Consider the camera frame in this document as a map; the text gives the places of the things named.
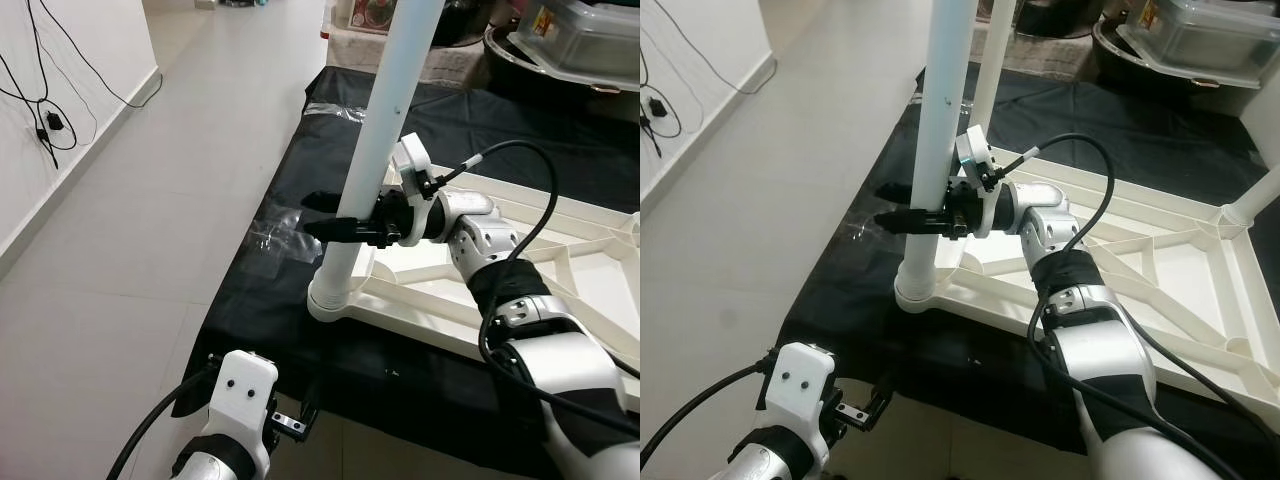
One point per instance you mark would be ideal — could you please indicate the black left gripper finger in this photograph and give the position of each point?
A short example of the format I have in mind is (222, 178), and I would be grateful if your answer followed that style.
(880, 402)

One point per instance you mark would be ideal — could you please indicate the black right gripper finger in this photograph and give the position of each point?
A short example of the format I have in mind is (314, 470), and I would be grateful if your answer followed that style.
(322, 200)
(892, 191)
(908, 222)
(340, 232)

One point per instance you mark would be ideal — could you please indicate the white plastic children table top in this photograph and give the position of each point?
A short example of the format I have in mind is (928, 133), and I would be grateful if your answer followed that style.
(590, 280)
(1190, 280)

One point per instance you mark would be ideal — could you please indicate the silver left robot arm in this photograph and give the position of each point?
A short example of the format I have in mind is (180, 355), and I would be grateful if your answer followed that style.
(215, 462)
(775, 460)

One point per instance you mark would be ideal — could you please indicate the flat clear tape patch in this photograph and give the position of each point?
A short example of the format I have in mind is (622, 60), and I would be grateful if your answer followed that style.
(272, 232)
(865, 230)

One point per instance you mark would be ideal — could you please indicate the black tablecloth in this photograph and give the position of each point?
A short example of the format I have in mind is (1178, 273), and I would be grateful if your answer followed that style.
(880, 340)
(300, 330)

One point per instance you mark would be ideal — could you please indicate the crumpled clear tape strip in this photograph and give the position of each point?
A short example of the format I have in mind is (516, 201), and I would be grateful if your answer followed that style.
(335, 110)

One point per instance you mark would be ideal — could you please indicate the beige patterned bench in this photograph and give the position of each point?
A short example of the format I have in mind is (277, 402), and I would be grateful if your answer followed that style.
(450, 62)
(1050, 55)

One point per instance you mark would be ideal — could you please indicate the black power adapter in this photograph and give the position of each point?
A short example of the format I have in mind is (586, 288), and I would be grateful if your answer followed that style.
(55, 122)
(657, 105)

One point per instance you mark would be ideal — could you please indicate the grey clear plastic container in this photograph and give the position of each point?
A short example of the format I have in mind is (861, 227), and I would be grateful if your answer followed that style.
(585, 35)
(1200, 35)

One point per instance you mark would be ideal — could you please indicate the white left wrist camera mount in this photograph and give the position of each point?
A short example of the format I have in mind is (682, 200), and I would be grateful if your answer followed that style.
(800, 385)
(240, 395)

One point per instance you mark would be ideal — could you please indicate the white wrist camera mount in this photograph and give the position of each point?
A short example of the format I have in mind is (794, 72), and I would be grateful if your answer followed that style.
(240, 395)
(975, 155)
(412, 160)
(800, 385)

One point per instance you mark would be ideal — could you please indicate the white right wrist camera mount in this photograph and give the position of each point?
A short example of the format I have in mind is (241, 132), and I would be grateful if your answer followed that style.
(412, 160)
(975, 155)

